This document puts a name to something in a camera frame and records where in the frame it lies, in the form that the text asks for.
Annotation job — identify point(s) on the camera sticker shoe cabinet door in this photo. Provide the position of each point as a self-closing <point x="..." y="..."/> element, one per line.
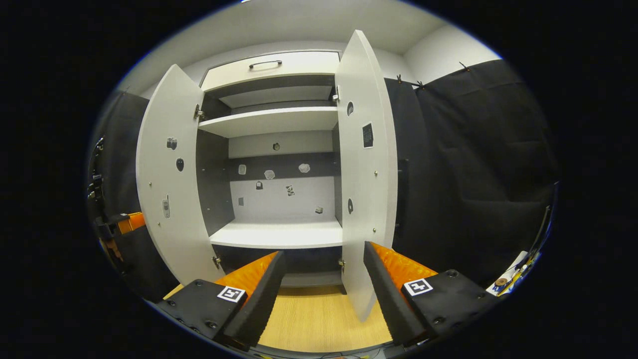
<point x="154" y="124"/>

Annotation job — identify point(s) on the black backdrop cloth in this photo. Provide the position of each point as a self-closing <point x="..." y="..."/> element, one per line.
<point x="473" y="174"/>

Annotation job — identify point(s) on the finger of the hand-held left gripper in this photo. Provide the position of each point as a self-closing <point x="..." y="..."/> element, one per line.
<point x="133" y="222"/>

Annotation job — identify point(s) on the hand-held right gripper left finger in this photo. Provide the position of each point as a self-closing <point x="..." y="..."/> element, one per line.
<point x="264" y="304"/>

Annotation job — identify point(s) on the black cat sticker cabinet door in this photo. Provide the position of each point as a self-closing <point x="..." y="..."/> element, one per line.
<point x="366" y="179"/>

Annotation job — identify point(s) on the brown tape roll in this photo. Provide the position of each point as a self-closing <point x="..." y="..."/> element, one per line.
<point x="501" y="282"/>

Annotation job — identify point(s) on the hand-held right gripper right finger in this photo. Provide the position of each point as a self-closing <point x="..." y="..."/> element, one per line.
<point x="389" y="299"/>

